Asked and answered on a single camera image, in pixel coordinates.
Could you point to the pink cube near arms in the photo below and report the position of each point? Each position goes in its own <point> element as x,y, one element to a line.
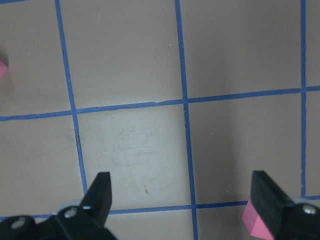
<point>254,224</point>

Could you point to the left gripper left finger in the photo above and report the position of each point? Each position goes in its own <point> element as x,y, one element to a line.
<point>86,221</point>

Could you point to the pink cube far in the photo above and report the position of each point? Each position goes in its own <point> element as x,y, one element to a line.
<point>3,69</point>

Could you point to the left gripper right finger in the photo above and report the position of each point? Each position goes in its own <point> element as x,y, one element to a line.
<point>285,218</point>

